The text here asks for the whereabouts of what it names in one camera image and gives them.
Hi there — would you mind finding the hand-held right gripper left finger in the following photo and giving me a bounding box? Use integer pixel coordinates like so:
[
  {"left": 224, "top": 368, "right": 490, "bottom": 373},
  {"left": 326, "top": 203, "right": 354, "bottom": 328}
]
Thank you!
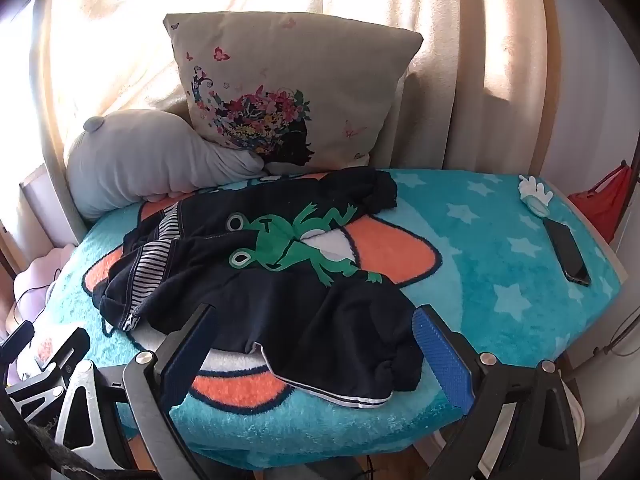
[{"left": 52, "top": 303, "right": 218, "bottom": 480}]

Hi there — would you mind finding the grey seal plush pillow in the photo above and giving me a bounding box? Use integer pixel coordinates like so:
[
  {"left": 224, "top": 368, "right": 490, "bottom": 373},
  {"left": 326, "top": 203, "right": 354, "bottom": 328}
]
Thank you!
[{"left": 65, "top": 108, "right": 268, "bottom": 221}]

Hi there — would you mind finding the white wall panel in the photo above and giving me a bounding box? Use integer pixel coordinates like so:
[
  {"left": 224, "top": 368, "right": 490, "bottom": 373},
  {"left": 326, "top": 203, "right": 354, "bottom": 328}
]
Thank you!
[{"left": 19, "top": 164, "right": 68, "bottom": 253}]

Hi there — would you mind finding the beige padded curved pole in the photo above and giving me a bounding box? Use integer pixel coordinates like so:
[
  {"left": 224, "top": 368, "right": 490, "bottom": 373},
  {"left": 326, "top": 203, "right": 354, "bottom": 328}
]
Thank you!
[{"left": 29, "top": 10, "right": 93, "bottom": 241}]

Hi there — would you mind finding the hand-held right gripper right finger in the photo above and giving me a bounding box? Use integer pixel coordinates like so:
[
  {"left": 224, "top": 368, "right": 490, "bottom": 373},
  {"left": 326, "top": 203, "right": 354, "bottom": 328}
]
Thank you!
[{"left": 412, "top": 304, "right": 586, "bottom": 480}]

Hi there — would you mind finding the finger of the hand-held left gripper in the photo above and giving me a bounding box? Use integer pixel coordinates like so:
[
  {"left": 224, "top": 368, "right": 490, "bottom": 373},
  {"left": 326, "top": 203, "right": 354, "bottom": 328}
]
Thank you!
[
  {"left": 0, "top": 320, "right": 36, "bottom": 367},
  {"left": 5, "top": 326, "right": 92, "bottom": 412}
]

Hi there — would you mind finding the white glove-shaped toy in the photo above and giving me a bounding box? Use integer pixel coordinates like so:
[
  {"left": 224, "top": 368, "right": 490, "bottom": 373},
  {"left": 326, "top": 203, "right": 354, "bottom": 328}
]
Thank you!
[{"left": 517, "top": 174, "right": 555, "bottom": 218}]

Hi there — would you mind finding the red bag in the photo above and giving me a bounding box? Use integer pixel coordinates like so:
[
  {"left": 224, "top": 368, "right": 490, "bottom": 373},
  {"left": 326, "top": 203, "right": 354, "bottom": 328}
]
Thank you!
[{"left": 569, "top": 160, "right": 632, "bottom": 246}]

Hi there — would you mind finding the teal cartoon printed blanket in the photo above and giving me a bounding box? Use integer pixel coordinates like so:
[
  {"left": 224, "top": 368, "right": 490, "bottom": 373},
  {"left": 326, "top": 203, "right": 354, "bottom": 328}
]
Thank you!
[{"left": 47, "top": 167, "right": 623, "bottom": 471}]

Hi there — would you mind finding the dark wrist strap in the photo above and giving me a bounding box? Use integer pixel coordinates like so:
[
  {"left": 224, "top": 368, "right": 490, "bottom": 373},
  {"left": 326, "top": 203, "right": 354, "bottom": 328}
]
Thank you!
[{"left": 22, "top": 420, "right": 120, "bottom": 479}]

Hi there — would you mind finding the black smartphone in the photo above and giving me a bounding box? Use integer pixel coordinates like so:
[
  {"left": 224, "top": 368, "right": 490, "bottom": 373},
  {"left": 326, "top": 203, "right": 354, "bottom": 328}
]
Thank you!
[{"left": 542, "top": 217, "right": 592, "bottom": 287}]

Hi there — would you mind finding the beige floral print pillow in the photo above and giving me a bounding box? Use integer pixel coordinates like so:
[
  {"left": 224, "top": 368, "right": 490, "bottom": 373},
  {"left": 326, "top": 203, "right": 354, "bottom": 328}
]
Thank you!
[{"left": 162, "top": 11, "right": 425, "bottom": 170}]

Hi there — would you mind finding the pink shell-shaped chair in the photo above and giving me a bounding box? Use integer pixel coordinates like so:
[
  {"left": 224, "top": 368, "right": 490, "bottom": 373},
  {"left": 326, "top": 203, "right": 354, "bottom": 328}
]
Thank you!
[{"left": 11, "top": 244, "right": 76, "bottom": 341}]

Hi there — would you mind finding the black striped garment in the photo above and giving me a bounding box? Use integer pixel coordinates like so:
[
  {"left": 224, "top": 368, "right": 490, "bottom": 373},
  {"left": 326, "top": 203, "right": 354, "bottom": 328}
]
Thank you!
[{"left": 97, "top": 167, "right": 426, "bottom": 408}]

